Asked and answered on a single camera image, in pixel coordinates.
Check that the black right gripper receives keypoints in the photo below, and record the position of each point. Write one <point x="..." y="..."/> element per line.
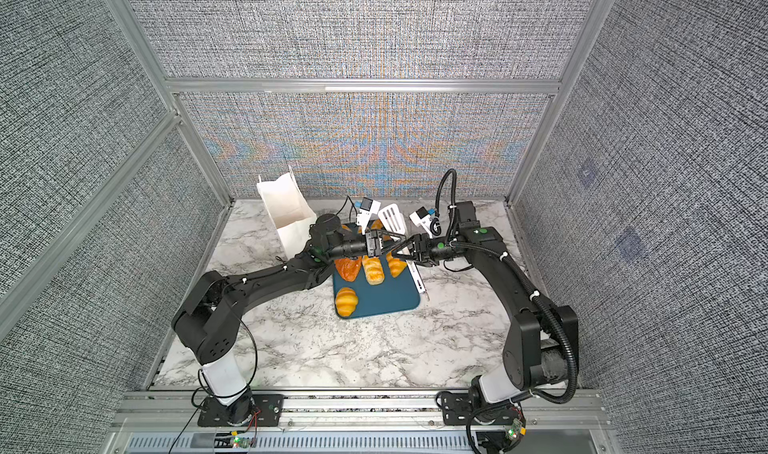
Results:
<point x="422" y="247"/>

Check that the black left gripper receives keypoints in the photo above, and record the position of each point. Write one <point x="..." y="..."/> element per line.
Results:
<point x="375" y="236"/>

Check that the small golden croissant bun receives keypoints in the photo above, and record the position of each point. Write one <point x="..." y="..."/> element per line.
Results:
<point x="346" y="302"/>

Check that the white paper bag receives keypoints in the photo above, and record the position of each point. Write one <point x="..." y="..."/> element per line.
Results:
<point x="288" y="210"/>

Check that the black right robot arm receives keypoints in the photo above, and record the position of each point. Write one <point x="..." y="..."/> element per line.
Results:
<point x="540" y="356"/>

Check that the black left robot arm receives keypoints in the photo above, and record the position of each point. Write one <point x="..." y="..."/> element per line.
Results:
<point x="209" y="318"/>

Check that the partly hidden golden bread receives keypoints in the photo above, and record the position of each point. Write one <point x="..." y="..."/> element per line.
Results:
<point x="396" y="265"/>

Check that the striped bread loaf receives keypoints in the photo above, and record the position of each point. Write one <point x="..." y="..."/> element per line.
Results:
<point x="373" y="270"/>

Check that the orange croissant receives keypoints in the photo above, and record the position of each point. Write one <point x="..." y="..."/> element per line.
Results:
<point x="348" y="268"/>

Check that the teal serving tray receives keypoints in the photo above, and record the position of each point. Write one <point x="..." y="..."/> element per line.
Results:
<point x="392" y="296"/>

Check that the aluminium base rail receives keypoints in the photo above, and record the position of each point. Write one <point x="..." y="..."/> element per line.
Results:
<point x="307" y="420"/>

